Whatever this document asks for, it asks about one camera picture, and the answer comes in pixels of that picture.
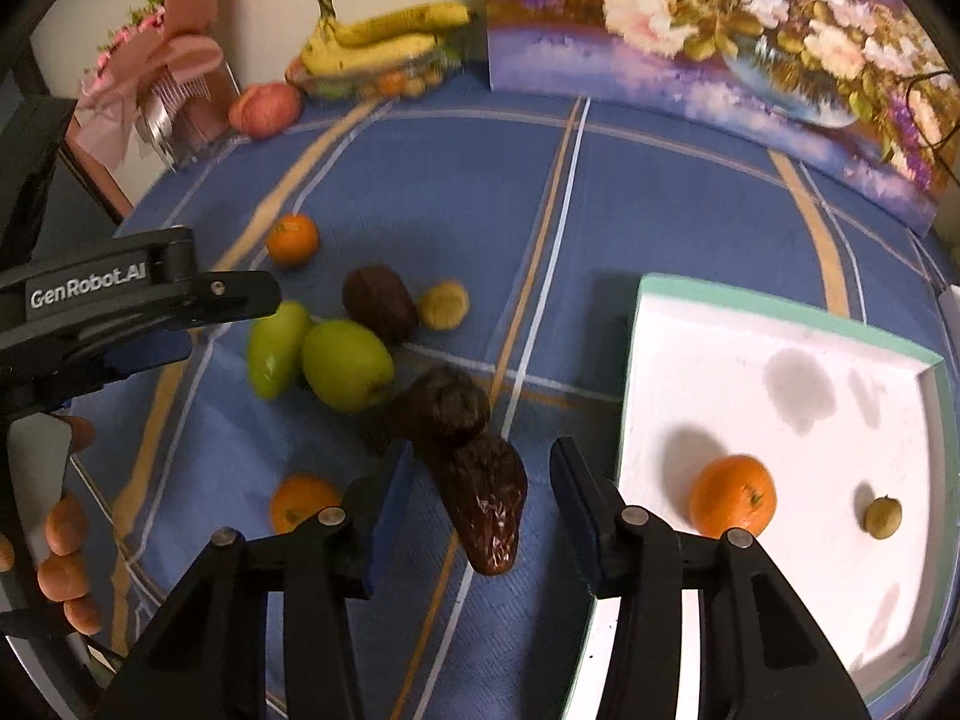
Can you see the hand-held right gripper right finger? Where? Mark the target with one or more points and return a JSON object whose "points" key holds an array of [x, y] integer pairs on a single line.
{"points": [[579, 514]]}

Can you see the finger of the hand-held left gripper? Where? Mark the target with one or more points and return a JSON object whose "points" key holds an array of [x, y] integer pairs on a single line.
{"points": [[142, 354], [240, 294]]}

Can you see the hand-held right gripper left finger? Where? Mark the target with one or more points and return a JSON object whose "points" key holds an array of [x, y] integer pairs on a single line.
{"points": [[386, 521]]}

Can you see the oblong green fruit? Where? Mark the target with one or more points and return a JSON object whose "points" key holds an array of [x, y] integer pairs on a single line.
{"points": [[276, 351]]}

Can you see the orange tangerine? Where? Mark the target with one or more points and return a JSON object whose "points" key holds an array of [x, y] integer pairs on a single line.
{"points": [[300, 502], [292, 240], [731, 496], [390, 82]]}

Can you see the glossy dark brown elongated fruit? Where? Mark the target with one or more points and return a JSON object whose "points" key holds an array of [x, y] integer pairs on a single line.
{"points": [[487, 521]]}

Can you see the bumpy dark brown round fruit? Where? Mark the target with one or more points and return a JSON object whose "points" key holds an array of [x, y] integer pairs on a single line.
{"points": [[442, 409]]}

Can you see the green apple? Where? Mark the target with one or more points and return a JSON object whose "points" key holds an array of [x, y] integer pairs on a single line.
{"points": [[346, 366]]}

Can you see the white tray with green rim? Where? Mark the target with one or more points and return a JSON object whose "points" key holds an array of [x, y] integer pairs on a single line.
{"points": [[750, 405]]}

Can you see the small yellow fruit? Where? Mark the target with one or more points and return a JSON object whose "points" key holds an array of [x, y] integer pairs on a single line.
{"points": [[444, 305]]}

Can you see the small yellow-green fruit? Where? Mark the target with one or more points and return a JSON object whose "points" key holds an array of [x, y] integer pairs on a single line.
{"points": [[881, 516]]}

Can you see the person's left hand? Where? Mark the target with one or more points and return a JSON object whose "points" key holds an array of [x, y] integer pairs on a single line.
{"points": [[66, 532]]}

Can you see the brown framed white board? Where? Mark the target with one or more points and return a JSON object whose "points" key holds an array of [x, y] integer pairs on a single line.
{"points": [[94, 180]]}

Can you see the large red apple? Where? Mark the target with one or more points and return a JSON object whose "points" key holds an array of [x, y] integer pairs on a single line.
{"points": [[264, 111]]}

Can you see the pink wrapped bouquet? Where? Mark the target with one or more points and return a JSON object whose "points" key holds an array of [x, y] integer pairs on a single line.
{"points": [[176, 52]]}

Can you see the clear plastic fruit container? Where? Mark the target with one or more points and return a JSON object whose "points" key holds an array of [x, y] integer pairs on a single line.
{"points": [[375, 79]]}

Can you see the spotted yellow banana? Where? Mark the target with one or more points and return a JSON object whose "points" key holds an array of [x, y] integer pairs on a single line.
{"points": [[405, 19]]}

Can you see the blue plaid tablecloth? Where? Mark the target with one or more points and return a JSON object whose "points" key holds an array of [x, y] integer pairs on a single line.
{"points": [[637, 195]]}

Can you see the flower painting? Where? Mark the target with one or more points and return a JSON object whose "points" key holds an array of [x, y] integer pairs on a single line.
{"points": [[712, 22]]}

